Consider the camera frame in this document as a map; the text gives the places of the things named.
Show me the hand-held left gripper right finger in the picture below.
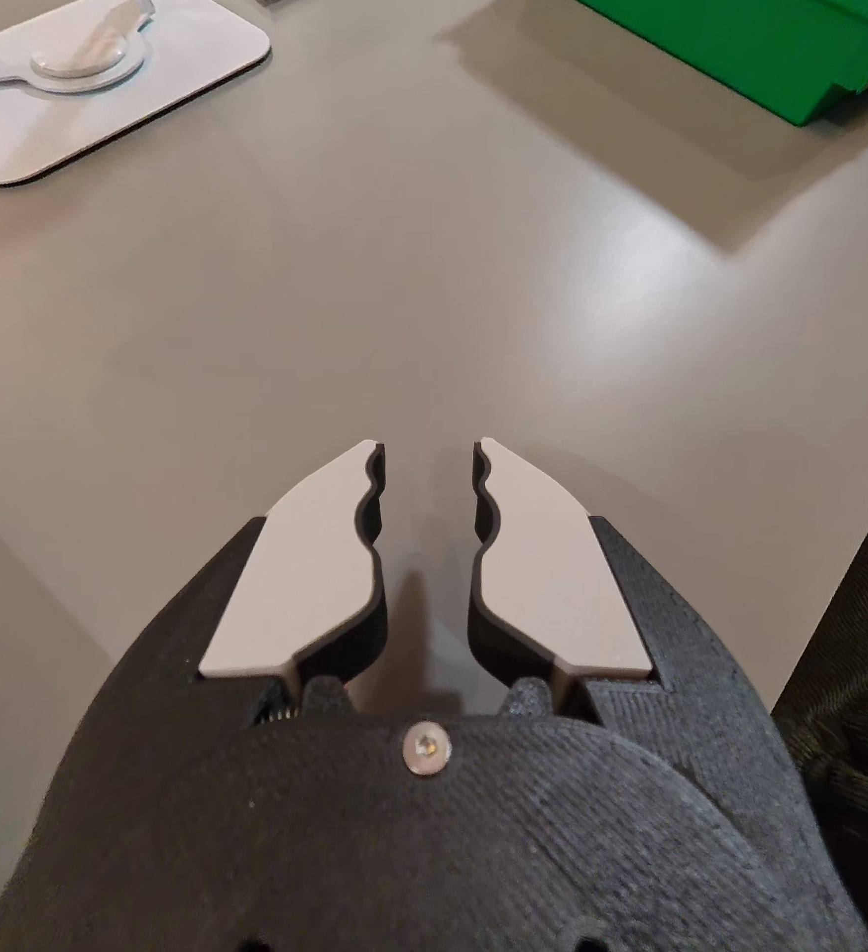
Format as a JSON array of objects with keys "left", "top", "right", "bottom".
[{"left": 468, "top": 436, "right": 654, "bottom": 708}]

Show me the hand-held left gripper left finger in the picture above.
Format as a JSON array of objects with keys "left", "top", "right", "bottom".
[{"left": 199, "top": 440, "right": 390, "bottom": 700}]

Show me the green plastic bin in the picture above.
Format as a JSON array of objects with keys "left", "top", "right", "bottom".
[{"left": 577, "top": 0, "right": 868, "bottom": 126}]

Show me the grey desk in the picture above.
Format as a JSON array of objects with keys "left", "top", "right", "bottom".
[{"left": 0, "top": 0, "right": 868, "bottom": 841}]

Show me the person's dark clothing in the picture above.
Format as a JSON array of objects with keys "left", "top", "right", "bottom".
[{"left": 772, "top": 454, "right": 868, "bottom": 952}]

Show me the white metal stand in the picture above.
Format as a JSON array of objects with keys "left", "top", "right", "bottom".
[{"left": 0, "top": 0, "right": 271, "bottom": 187}]

